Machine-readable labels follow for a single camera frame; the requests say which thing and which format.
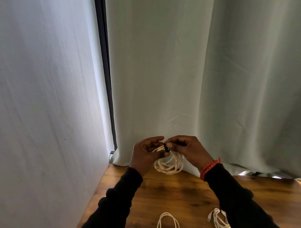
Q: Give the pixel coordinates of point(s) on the white fabric curtain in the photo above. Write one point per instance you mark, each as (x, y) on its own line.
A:
(47, 105)

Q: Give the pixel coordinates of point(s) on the person's right hand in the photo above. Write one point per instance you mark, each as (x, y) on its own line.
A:
(192, 150)

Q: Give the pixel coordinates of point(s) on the dark window frame post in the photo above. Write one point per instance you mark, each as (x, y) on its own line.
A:
(107, 70)

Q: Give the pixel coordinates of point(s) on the person's left thumb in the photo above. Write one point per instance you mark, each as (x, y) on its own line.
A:
(162, 154)

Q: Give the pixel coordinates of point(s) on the pale green fabric curtain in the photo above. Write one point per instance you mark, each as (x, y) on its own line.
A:
(199, 82)

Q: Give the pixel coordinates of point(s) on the person's right forearm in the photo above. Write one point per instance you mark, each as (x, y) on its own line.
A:
(235, 199)

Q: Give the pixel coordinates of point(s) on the person's left hand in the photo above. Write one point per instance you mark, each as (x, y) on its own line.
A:
(138, 157)

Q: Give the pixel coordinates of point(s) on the person's left forearm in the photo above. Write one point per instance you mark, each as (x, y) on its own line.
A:
(117, 202)

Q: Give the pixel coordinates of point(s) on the person's right thumb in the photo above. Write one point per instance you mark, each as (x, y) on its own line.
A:
(171, 146)

